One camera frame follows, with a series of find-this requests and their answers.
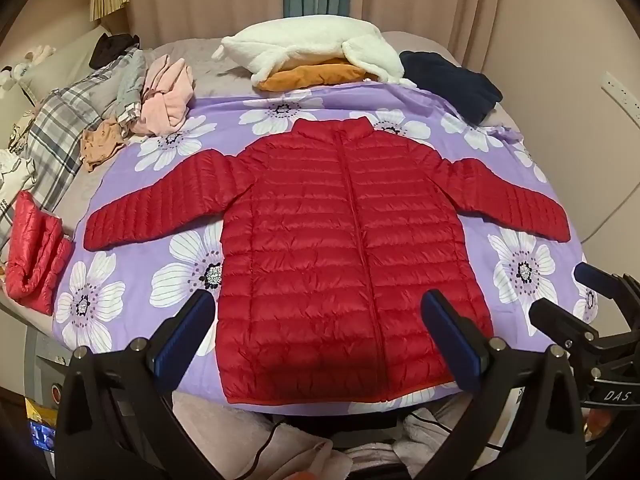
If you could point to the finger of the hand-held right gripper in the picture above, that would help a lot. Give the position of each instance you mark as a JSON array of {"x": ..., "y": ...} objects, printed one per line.
[
  {"x": 560, "y": 321},
  {"x": 595, "y": 281}
]

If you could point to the grey striped garment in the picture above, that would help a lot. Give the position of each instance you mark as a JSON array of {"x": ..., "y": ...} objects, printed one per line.
[{"x": 131, "y": 80}]

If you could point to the white wall socket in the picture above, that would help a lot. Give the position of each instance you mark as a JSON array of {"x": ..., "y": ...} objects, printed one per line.
[{"x": 622, "y": 95}]

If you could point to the beige pillow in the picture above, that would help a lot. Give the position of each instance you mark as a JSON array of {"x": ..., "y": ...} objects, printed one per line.
[{"x": 65, "y": 62}]

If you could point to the pink curtain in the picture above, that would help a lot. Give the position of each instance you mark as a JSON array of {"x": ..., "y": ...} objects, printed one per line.
[
  {"x": 415, "y": 0},
  {"x": 200, "y": 0}
]

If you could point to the plaid grey shirt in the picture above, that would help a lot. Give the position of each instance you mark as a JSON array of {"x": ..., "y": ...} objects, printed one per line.
[{"x": 60, "y": 115}]

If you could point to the black garment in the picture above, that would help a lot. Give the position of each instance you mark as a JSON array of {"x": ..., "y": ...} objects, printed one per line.
[{"x": 112, "y": 47}]

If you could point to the red puffer jacket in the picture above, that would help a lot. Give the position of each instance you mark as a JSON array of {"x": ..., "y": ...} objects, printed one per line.
[
  {"x": 325, "y": 260},
  {"x": 35, "y": 250}
]

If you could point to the yellow blue box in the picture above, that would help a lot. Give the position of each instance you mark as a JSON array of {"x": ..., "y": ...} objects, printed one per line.
[{"x": 40, "y": 425}]

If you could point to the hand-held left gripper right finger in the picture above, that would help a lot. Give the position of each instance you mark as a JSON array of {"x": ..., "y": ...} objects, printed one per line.
[{"x": 450, "y": 341}]

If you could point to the white printed cloth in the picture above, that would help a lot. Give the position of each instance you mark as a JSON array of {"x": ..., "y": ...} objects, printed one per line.
[{"x": 15, "y": 175}]

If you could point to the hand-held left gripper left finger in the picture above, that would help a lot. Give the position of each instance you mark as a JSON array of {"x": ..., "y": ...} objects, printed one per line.
[{"x": 185, "y": 331}]

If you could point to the navy garment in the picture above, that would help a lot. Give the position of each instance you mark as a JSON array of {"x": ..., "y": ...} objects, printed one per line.
[{"x": 450, "y": 82}]

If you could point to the peach small garment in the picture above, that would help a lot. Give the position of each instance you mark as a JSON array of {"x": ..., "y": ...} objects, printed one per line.
[{"x": 100, "y": 142}]

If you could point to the white black plush dog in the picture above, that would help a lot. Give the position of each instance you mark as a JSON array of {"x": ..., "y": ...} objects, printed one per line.
[{"x": 11, "y": 75}]

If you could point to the pale plush toy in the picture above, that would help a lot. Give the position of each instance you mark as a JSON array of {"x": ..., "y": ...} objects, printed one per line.
[{"x": 37, "y": 56}]

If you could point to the grey appliance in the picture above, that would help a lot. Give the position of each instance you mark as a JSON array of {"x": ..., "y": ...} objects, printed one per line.
[{"x": 42, "y": 360}]

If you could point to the orange garment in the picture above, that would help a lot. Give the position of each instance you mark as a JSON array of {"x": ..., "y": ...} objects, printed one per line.
[{"x": 310, "y": 79}]

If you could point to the pink garment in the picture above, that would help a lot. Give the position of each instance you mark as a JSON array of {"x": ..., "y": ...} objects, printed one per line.
[{"x": 165, "y": 100}]

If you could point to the purple floral bed sheet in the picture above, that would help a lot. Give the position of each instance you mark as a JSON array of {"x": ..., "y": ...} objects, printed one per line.
[{"x": 230, "y": 110}]

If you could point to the folded red puffer jacket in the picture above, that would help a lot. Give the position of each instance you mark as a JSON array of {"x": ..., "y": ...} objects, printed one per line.
[{"x": 35, "y": 250}]

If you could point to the white fleece garment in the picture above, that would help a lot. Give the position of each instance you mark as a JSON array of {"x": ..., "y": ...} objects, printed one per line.
[{"x": 310, "y": 45}]

